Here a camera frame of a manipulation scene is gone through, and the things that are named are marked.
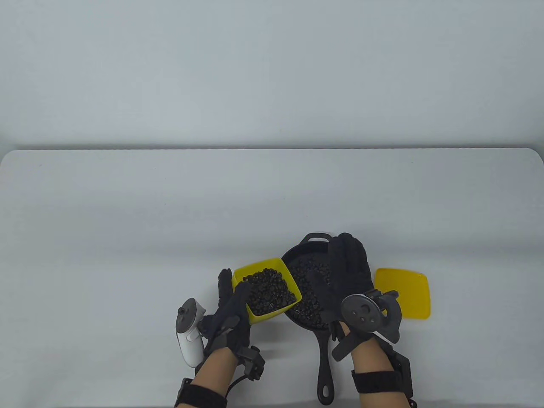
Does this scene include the black cast iron frying pan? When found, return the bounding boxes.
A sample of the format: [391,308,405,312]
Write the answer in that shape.
[280,232,371,405]

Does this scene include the white grey left controller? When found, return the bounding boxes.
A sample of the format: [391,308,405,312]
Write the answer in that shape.
[176,298,208,368]

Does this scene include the person's left forearm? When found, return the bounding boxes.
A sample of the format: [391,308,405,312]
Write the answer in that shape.
[188,351,239,408]

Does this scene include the person's left hand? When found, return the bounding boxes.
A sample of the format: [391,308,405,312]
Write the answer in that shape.
[198,269,254,360]

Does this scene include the black right glove sensor box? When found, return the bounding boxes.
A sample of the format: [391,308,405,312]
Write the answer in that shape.
[331,334,356,363]

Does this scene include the yellow plastic container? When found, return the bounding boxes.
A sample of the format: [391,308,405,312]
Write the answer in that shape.
[232,258,303,326]

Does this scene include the person's right hand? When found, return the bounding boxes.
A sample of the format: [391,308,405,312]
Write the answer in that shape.
[305,232,375,341]

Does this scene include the black left glove sensor box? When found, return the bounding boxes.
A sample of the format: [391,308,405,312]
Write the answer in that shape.
[236,346,266,382]

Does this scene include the white grey right controller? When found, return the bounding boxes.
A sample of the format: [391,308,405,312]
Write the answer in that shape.
[341,289,402,344]

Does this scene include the black right wrist strap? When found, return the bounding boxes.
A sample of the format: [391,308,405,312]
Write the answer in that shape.
[351,352,414,397]

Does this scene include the black wrist strap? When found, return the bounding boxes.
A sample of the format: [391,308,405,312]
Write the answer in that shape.
[173,377,228,408]
[351,352,414,397]

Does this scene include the black glove sensor box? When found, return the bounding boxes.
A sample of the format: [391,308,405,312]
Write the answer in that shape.
[236,346,266,382]
[331,334,356,363]

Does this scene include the white grey controller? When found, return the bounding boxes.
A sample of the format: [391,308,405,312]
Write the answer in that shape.
[341,289,402,344]
[176,298,208,368]

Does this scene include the yellow container lid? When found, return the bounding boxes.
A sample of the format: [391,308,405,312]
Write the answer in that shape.
[374,268,431,320]

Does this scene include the black left wrist strap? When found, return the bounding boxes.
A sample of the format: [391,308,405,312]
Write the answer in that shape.
[173,377,228,408]

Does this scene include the heap of coffee beans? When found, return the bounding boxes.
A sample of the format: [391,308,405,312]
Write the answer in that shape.
[241,268,298,317]

